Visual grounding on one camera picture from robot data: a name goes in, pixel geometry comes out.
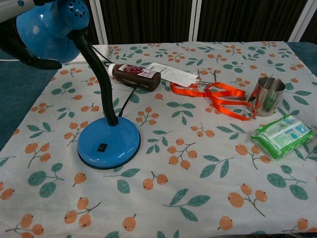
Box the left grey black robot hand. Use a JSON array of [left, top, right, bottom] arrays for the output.
[[0, 17, 62, 70]]

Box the blue gooseneck desk lamp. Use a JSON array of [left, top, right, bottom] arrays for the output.
[[16, 0, 142, 171]]

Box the white power strip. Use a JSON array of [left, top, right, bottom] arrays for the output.
[[74, 44, 111, 64]]

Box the brown bottle with white cap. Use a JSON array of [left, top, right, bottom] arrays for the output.
[[108, 63, 161, 92]]

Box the white printed paper card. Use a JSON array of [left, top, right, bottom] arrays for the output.
[[145, 62, 200, 88]]

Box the clear badge holder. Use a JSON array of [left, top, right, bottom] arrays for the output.
[[197, 68, 221, 85]]

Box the floral fruit print tablecloth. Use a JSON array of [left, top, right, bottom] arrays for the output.
[[0, 41, 317, 238]]

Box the stainless steel cup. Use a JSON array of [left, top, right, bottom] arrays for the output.
[[247, 76, 286, 117]]

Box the green wet wipes pack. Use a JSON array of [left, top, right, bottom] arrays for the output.
[[249, 114, 315, 161]]

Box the aluminium partition post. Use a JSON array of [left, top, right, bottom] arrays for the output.
[[189, 0, 202, 42], [88, 0, 109, 46], [288, 0, 317, 42]]

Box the black power plug with cable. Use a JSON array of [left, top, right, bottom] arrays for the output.
[[92, 45, 139, 117]]

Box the orange lanyard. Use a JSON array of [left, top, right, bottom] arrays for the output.
[[170, 81, 258, 121]]

